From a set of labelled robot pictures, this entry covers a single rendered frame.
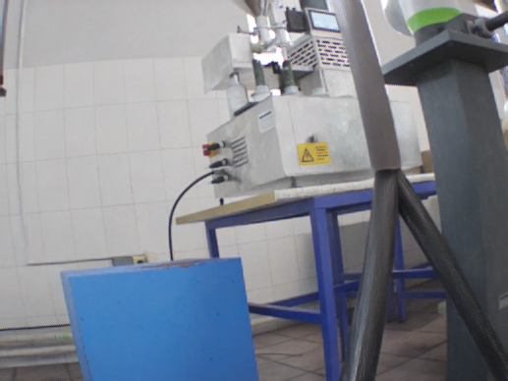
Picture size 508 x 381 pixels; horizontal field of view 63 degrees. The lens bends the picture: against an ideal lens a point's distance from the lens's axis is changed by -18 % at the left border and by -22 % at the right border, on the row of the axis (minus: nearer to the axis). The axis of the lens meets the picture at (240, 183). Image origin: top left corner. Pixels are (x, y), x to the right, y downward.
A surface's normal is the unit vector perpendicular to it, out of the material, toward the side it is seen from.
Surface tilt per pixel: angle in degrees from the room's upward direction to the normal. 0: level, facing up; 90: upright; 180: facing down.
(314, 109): 90
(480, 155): 90
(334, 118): 90
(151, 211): 90
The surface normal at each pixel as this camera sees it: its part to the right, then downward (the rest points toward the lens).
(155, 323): 0.42, -0.15
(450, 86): -0.93, 0.09
